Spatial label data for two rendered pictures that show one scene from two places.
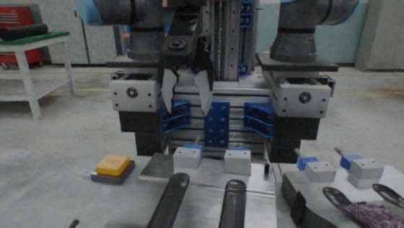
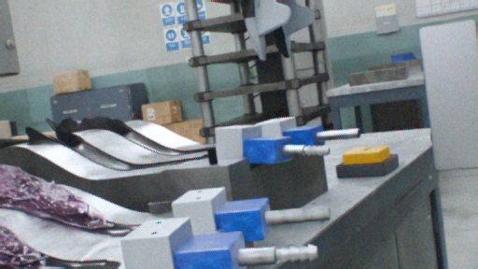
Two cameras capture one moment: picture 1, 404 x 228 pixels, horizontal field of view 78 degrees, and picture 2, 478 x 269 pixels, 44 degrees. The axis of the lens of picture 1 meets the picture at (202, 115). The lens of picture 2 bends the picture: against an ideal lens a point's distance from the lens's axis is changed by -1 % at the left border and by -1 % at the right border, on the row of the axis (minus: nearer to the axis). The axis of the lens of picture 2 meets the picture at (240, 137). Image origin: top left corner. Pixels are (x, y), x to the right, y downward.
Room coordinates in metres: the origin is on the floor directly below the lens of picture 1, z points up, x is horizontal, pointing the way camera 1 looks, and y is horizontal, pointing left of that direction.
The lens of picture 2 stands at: (0.67, -0.74, 0.98)
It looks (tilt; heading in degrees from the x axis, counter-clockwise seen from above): 6 degrees down; 109
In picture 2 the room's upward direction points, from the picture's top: 8 degrees counter-clockwise
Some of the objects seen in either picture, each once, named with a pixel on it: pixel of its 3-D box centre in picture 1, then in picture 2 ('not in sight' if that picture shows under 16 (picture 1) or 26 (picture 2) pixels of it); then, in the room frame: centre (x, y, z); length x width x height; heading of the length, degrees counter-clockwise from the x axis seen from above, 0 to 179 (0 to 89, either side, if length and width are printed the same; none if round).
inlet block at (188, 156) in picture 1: (192, 151); (311, 137); (0.50, 0.02, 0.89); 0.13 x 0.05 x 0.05; 168
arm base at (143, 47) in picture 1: (148, 41); not in sight; (0.90, 0.19, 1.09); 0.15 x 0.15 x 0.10
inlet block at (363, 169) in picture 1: (350, 161); (225, 259); (0.51, -0.36, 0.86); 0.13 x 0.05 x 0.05; 6
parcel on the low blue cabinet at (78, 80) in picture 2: not in sight; (71, 82); (-3.94, 6.13, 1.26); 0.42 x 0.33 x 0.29; 178
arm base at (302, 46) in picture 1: (293, 42); not in sight; (0.86, -0.30, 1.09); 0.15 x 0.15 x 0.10
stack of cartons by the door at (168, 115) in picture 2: not in sight; (179, 133); (-2.52, 6.18, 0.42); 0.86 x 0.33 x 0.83; 178
